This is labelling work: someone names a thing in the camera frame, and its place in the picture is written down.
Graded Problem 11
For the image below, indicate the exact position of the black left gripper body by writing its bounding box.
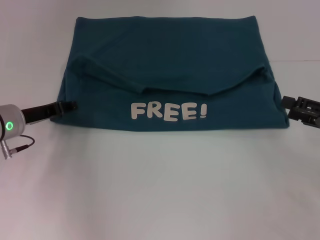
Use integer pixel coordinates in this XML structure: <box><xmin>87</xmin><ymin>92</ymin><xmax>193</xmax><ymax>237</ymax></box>
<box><xmin>20</xmin><ymin>100</ymin><xmax>63</xmax><ymax>125</ymax></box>

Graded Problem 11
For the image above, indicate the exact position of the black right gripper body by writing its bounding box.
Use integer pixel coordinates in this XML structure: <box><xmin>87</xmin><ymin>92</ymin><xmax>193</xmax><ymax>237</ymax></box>
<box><xmin>287</xmin><ymin>96</ymin><xmax>320</xmax><ymax>130</ymax></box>

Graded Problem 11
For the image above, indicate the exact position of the blue t-shirt with FREE print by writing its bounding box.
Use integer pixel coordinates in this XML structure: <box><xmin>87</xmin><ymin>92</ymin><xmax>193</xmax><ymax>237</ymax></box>
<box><xmin>49</xmin><ymin>16</ymin><xmax>290</xmax><ymax>132</ymax></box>

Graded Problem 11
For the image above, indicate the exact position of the left arm cable with plug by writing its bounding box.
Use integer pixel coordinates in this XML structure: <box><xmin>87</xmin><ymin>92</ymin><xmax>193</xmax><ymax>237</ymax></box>
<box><xmin>0</xmin><ymin>134</ymin><xmax>36</xmax><ymax>161</ymax></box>

